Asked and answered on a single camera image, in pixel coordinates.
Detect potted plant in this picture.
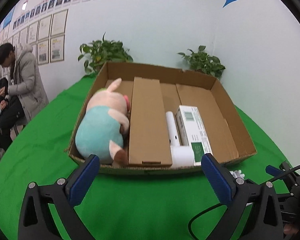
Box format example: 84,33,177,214
177,45,226,80
78,34,134,75

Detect left potted plant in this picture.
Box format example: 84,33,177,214
78,34,134,75

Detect right potted plant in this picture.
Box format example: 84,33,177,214
177,45,226,80

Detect man in grey coat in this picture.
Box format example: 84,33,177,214
0,43,48,151

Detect black cable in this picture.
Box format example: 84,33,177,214
187,163,300,240

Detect white hair dryer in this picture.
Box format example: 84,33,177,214
166,111,194,168

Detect white and green medicine box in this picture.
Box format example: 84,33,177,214
176,105,212,166

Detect pink and teal plush pig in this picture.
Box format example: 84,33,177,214
75,78,130,167

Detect large cardboard box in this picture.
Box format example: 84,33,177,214
65,61,257,176

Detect green tablecloth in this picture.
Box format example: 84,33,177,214
0,74,291,240

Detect framed certificates on wall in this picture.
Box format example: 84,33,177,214
0,5,68,65

